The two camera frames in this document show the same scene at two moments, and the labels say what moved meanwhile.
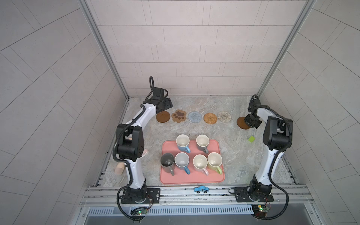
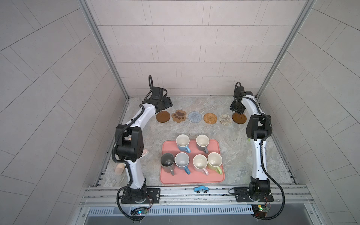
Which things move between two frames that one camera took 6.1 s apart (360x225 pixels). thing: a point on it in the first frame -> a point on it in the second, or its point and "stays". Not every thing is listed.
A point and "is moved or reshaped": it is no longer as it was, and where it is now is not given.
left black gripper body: (163, 104) stays
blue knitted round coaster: (194, 116) stays
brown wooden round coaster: (163, 116) stays
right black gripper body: (252, 121) -> (238, 107)
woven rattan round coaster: (210, 118) stays
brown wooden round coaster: (242, 123) is moved or reshaped
